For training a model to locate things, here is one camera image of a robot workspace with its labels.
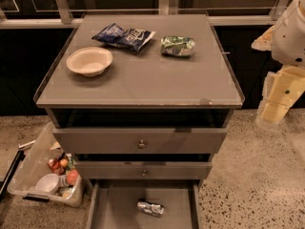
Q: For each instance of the silver blue redbull can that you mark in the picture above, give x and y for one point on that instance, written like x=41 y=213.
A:
x=152 y=209

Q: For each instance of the blue chip bag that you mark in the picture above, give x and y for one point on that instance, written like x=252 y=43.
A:
x=133 y=39

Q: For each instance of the green snack bag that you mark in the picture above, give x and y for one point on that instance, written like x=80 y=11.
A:
x=179 y=46

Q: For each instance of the white paper bowl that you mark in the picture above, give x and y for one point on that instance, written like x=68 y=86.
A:
x=90 y=61

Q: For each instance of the grey drawer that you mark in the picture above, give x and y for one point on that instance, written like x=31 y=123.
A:
x=140 y=140
x=114 y=204
x=143 y=170

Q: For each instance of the grey bottom drawer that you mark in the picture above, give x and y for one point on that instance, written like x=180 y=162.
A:
x=114 y=204

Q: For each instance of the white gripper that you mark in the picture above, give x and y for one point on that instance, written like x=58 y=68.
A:
x=288 y=40

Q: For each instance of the clear plastic storage bin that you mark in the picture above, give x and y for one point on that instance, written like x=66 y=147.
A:
x=35 y=166

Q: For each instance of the grey top drawer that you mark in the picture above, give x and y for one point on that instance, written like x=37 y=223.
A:
x=140 y=140

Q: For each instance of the grey drawer cabinet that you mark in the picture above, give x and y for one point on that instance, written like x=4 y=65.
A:
x=145 y=89

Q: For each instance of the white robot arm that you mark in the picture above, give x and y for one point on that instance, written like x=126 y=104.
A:
x=286 y=42

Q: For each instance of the orange fruit in bin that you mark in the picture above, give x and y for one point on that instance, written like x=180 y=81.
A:
x=72 y=176

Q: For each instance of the red snack pack in bin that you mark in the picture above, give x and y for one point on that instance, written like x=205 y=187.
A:
x=55 y=166

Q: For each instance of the black bin lid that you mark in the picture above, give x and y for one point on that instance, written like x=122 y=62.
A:
x=10 y=173

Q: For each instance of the grey middle drawer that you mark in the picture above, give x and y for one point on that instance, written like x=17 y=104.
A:
x=143 y=170

